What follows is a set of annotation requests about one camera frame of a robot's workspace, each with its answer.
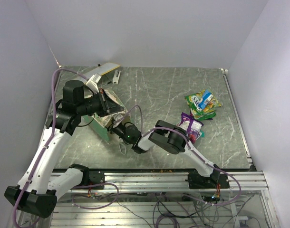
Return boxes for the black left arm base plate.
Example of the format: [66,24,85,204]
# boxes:
[60,168,105,190]

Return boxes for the purple white snack packet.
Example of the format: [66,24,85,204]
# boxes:
[177,112,204,144]

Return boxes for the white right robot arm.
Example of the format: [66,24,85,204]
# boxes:
[107,120,220,188]

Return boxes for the aluminium front frame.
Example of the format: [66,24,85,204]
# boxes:
[18,171,270,193]

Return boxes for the aluminium rail at table edge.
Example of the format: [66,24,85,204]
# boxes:
[221,68,257,171]

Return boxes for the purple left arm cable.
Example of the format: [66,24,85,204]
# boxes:
[12,68,93,228]

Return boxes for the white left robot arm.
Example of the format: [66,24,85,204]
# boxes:
[4,80,124,218]

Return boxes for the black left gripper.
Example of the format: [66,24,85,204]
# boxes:
[77,88,124,117]

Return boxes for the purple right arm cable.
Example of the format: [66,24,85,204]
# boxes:
[114,104,242,206]

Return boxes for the blue white snack packet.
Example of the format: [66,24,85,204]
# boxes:
[199,90,213,109]

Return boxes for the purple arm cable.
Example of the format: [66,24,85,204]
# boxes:
[12,68,93,228]
[114,104,242,206]

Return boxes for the yellow green snack packet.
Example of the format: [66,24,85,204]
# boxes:
[200,89,221,112]

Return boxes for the green printed paper bag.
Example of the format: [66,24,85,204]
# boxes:
[89,89,128,155]

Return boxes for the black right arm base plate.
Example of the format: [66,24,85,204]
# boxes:
[185,170,230,189]

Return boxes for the yellow-edged board on stand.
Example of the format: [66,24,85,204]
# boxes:
[85,63,120,80]

